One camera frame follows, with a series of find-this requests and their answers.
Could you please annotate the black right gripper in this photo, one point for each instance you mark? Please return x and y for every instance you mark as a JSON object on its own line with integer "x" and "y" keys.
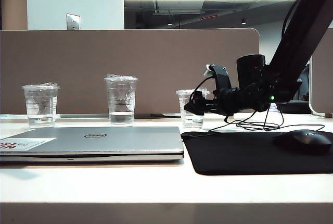
{"x": 231, "y": 99}

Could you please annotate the short clear plastic lidded cup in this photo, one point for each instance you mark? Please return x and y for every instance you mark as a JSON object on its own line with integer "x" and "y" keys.
{"x": 188, "y": 119}

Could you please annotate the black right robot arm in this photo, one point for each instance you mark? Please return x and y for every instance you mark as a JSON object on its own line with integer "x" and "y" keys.
{"x": 299, "y": 39}

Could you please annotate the tall clear plastic lidded cup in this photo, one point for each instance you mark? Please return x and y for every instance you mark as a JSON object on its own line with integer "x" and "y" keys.
{"x": 121, "y": 99}

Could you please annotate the silver Dell laptop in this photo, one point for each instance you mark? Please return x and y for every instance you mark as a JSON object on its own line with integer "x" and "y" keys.
{"x": 117, "y": 142}

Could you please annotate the clear plastic cup, side label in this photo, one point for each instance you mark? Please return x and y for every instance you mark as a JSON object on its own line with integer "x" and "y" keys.
{"x": 40, "y": 106}

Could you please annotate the flat grey desk plate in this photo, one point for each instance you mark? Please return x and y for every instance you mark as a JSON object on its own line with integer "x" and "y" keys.
{"x": 166, "y": 115}

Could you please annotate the black mouse pad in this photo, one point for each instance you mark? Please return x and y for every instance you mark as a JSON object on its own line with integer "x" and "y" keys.
{"x": 234, "y": 153}

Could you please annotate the red and blue printed paper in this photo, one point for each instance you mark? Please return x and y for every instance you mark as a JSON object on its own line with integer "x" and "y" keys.
{"x": 273, "y": 107}

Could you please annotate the wide brown desk divider panel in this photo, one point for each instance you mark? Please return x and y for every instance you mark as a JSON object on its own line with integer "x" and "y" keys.
{"x": 130, "y": 60}

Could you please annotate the red ceiling sign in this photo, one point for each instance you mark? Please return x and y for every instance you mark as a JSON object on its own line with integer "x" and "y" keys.
{"x": 208, "y": 17}

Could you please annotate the ceiling dome fixture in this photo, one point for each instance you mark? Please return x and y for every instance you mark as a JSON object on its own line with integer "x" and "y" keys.
{"x": 243, "y": 21}

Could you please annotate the black fabric pouch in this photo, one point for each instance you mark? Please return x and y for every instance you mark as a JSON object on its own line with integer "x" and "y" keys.
{"x": 294, "y": 106}

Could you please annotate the grey jacket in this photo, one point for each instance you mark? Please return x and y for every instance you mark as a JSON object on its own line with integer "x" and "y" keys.
{"x": 304, "y": 83}

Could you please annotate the black computer mouse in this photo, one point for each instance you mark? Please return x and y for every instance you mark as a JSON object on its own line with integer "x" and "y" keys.
{"x": 303, "y": 142}

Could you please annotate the narrow brown desk divider panel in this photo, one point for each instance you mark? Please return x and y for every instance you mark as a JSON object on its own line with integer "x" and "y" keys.
{"x": 322, "y": 83}

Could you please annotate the white and red sticker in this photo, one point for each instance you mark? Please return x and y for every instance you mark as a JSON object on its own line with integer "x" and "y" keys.
{"x": 23, "y": 143}

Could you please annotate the silver wrist camera, black mount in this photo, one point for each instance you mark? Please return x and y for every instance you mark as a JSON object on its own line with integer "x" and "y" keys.
{"x": 221, "y": 75}

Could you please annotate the metal wall switch plate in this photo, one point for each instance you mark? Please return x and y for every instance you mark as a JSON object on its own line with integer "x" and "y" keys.
{"x": 73, "y": 21}

